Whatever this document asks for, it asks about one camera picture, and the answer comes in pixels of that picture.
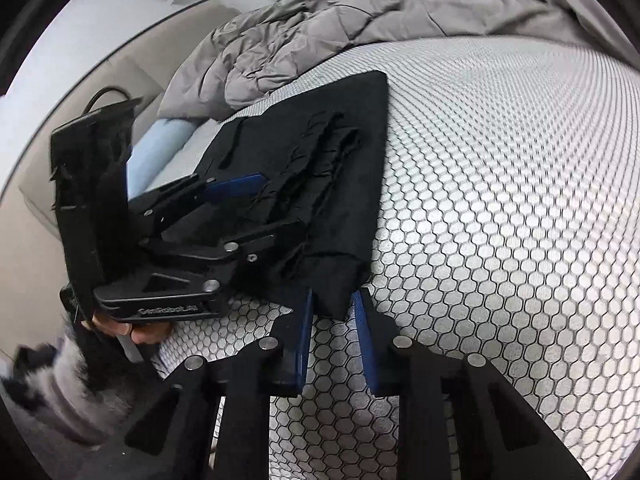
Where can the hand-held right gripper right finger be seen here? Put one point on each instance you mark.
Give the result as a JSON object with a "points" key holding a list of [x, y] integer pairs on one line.
{"points": [[365, 340]]}

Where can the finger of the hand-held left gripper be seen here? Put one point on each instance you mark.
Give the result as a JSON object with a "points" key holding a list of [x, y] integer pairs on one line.
{"points": [[235, 186], [277, 230]]}

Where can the grey quilted duvet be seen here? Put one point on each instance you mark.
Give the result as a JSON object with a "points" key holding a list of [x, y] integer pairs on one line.
{"points": [[300, 35]]}

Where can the beige upholstered headboard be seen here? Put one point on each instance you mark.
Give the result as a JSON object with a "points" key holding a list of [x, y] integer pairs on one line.
{"points": [[150, 50]]}

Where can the light blue bolster pillow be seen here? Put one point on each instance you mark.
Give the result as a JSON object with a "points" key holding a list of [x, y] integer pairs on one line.
{"points": [[150, 155]]}

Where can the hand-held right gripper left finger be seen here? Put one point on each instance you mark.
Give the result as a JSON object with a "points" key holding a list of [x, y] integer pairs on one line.
{"points": [[302, 340]]}

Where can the person's left hand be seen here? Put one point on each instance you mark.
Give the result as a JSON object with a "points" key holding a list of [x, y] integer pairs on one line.
{"points": [[150, 332]]}

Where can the black pants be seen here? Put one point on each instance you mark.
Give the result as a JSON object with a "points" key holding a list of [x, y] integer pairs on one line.
{"points": [[360, 160]]}

